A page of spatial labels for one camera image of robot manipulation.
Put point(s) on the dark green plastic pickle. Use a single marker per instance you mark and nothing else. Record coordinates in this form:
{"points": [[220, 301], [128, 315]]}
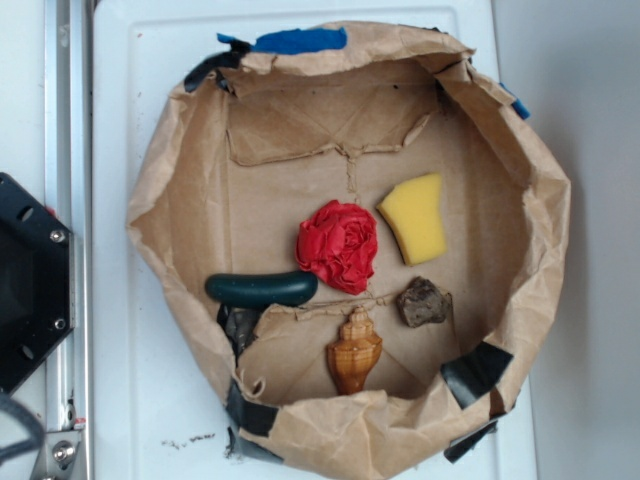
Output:
{"points": [[259, 291]]}

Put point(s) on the yellow sponge piece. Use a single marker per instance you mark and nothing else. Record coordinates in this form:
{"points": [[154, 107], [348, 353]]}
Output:
{"points": [[412, 211]]}

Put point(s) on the orange plastic seashell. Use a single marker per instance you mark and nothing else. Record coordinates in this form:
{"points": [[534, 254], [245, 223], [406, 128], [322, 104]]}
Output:
{"points": [[355, 353]]}

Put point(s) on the brown rock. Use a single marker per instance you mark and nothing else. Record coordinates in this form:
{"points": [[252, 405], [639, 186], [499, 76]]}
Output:
{"points": [[422, 302]]}

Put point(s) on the brown paper bag bin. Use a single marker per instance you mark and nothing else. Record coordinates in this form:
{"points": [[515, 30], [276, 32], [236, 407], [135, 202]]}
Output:
{"points": [[251, 144]]}

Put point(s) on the white plastic tray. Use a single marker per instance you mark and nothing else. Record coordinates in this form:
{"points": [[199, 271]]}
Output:
{"points": [[155, 416]]}

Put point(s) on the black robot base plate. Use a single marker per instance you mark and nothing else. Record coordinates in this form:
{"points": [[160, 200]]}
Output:
{"points": [[35, 284]]}

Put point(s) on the aluminium rail frame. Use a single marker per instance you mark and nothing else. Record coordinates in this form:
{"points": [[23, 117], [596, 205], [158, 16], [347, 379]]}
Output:
{"points": [[67, 452]]}

